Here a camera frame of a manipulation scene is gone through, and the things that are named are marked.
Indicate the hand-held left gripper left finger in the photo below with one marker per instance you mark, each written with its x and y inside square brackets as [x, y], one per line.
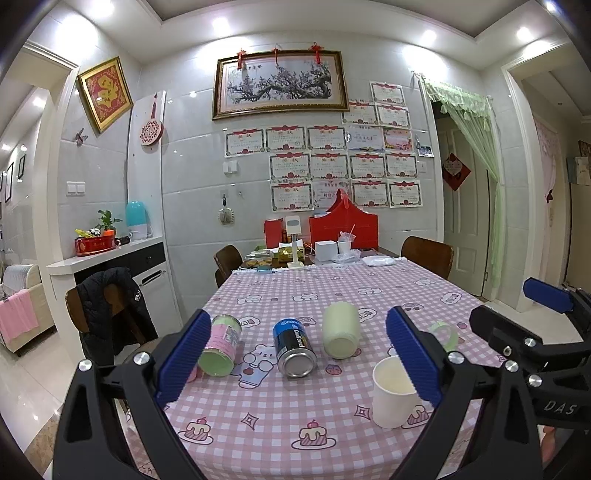
[184, 357]

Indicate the small green plant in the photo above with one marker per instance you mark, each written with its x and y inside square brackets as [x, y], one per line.
[106, 221]

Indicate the pale green plastic cup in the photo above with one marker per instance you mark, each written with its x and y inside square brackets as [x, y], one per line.
[340, 330]

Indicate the blue drink can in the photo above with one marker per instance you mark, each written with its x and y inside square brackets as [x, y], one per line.
[294, 346]

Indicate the wooden chair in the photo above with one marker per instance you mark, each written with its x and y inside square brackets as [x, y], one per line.
[228, 263]
[427, 256]
[73, 309]

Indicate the group of wall certificates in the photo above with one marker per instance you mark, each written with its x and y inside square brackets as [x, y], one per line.
[323, 166]

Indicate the ceiling spotlight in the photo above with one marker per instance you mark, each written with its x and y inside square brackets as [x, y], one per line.
[524, 33]
[217, 24]
[429, 35]

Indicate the white square box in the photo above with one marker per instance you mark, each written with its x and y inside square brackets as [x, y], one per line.
[326, 251]

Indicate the dark picture frame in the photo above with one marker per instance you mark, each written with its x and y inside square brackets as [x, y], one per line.
[8, 182]
[21, 167]

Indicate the small red box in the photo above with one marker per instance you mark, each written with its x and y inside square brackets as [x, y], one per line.
[274, 233]

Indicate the white plastic bag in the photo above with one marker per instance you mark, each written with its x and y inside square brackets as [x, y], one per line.
[379, 261]

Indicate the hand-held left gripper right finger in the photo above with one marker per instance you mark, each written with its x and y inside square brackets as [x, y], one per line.
[415, 357]

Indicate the clear tape roll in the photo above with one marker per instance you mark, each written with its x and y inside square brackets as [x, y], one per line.
[445, 336]

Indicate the red diamond door decoration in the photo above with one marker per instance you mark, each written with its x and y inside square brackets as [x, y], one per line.
[456, 171]

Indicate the large red gift box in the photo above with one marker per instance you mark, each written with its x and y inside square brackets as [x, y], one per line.
[344, 226]

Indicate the plate of snacks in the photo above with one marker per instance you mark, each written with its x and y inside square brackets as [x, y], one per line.
[257, 263]

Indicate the gold framed red picture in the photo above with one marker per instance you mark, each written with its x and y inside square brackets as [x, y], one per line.
[105, 94]

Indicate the red tassel knot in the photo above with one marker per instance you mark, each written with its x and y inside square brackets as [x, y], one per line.
[277, 55]
[316, 53]
[242, 57]

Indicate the pink towel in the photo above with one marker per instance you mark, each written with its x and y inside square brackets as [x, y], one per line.
[18, 318]

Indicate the pink checked tablecloth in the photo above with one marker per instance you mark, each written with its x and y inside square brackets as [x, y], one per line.
[295, 415]

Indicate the white cup with straws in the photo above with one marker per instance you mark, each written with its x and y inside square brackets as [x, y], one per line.
[345, 244]

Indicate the white wall socket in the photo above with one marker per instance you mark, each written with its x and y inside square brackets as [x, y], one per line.
[230, 167]

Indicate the round pink wall ornament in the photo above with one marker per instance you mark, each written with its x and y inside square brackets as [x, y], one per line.
[151, 131]

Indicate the cream sofa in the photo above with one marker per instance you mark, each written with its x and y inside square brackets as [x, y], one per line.
[27, 281]

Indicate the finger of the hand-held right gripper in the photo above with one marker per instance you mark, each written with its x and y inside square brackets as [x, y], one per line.
[547, 295]
[489, 325]

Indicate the black padded jacket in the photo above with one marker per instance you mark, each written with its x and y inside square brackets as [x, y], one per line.
[108, 314]

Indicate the pink label green can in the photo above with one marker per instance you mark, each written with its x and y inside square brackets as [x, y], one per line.
[220, 344]

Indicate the white light switch plate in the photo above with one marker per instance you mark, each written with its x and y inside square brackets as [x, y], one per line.
[76, 188]

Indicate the yellow green box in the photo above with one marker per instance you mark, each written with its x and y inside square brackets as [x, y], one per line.
[288, 254]

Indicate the hanging wall brush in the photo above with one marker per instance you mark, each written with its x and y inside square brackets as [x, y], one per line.
[226, 214]

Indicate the white door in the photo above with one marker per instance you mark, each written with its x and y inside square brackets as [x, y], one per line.
[471, 230]

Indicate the butterfly wall decoration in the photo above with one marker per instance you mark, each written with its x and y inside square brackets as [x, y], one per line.
[81, 137]

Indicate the small wall photo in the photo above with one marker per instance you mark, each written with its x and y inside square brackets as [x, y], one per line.
[425, 151]

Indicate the green lace curtain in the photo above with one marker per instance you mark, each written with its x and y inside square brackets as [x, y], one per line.
[494, 184]

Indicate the unframed wall canvas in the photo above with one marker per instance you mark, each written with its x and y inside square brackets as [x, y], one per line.
[579, 170]

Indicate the white paper cup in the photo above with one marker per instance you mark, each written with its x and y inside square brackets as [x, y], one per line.
[392, 397]

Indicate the white counter cabinet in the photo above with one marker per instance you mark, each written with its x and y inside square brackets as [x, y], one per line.
[147, 272]

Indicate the teal white humidifier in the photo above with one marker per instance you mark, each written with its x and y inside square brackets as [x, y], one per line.
[137, 219]

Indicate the framed blossom painting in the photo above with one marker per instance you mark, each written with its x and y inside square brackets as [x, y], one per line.
[281, 83]

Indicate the person's right hand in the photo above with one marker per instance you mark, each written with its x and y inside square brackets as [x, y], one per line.
[550, 443]

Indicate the red tray with items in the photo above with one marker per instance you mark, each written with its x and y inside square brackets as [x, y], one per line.
[92, 247]

